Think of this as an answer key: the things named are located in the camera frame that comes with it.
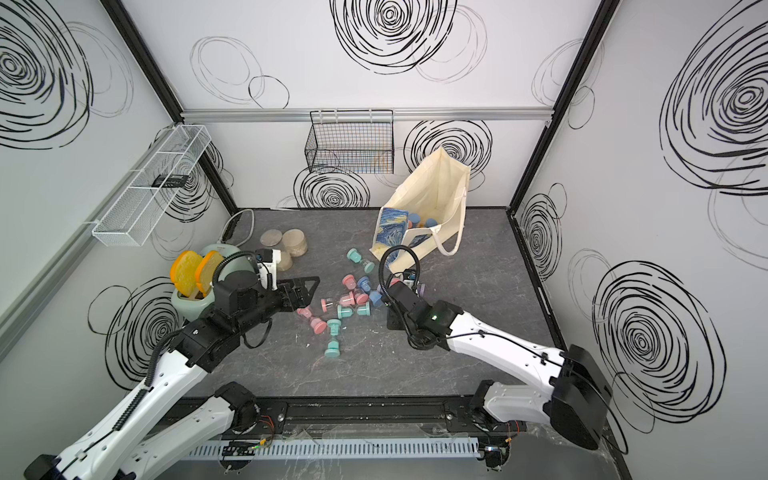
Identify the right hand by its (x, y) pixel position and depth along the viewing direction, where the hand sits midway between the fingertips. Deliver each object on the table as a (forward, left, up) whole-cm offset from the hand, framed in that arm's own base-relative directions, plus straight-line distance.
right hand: (394, 312), depth 79 cm
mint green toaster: (-1, +52, +3) cm, 52 cm away
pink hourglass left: (-1, +22, -9) cm, 24 cm away
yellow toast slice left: (+5, +55, +10) cm, 56 cm away
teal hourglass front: (-5, +18, -11) cm, 21 cm away
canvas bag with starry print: (+47, -12, -4) cm, 48 cm away
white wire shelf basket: (+20, +64, +24) cm, 72 cm away
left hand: (+2, +21, +12) cm, 25 cm away
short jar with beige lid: (+28, +35, -5) cm, 45 cm away
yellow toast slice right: (+6, +49, +10) cm, 50 cm away
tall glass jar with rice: (+21, +38, +4) cm, 44 cm away
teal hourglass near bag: (+25, +14, -9) cm, 30 cm away
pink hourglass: (+15, +15, -9) cm, 23 cm away
